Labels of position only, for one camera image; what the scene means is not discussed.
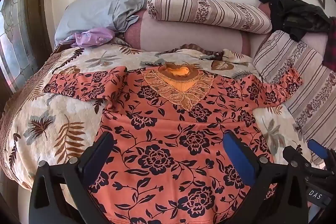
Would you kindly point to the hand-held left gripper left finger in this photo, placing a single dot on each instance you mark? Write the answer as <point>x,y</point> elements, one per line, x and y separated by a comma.
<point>101,150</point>

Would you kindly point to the purple floral cloth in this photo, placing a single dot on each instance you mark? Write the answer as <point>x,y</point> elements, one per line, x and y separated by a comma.
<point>92,36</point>

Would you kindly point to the grey-blue pillow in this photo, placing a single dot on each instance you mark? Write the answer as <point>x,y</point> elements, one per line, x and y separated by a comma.
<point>94,12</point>

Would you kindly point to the pink padded cushion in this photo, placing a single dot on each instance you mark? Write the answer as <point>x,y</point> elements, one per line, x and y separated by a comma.
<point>189,35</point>

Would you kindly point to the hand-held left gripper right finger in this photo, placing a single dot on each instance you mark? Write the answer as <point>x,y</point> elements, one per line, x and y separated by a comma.
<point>240,155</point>

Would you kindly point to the patterned glass window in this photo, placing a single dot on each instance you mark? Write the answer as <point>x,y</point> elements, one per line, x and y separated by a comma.
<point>15,37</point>

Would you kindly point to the black jacket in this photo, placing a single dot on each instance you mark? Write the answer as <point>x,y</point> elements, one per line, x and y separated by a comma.
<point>294,12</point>

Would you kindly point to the long striped floral pillow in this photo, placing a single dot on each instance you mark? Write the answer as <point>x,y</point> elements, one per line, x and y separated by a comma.
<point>207,10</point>

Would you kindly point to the leaf print blanket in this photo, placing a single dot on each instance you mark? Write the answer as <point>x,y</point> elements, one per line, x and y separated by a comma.
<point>52,124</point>

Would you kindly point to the red plaid cloth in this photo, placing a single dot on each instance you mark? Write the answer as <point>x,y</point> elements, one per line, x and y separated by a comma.
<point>331,43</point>

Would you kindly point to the wide striped floral pillow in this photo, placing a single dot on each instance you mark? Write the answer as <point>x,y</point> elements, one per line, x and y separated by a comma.
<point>304,77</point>

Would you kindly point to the orange floral shirt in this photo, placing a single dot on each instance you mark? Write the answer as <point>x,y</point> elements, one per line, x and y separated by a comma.
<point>168,140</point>

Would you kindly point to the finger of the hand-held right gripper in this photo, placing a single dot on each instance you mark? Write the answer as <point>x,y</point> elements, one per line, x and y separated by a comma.
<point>317,149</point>
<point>292,153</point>

